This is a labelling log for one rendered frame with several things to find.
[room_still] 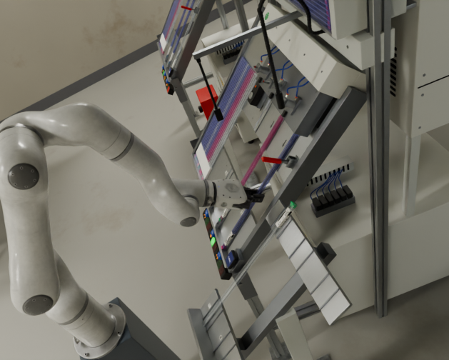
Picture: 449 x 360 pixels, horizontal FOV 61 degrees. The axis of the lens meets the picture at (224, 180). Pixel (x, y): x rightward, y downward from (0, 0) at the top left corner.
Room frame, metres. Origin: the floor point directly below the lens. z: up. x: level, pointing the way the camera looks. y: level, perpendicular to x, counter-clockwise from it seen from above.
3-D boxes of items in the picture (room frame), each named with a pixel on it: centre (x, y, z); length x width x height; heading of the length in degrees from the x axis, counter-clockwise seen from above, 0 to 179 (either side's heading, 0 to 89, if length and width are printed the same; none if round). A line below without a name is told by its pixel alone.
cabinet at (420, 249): (1.08, -0.54, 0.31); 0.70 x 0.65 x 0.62; 179
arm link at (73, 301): (0.77, 0.60, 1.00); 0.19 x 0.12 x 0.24; 13
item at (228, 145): (1.81, -0.09, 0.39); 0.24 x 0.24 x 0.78; 89
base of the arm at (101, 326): (0.74, 0.59, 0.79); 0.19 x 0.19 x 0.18
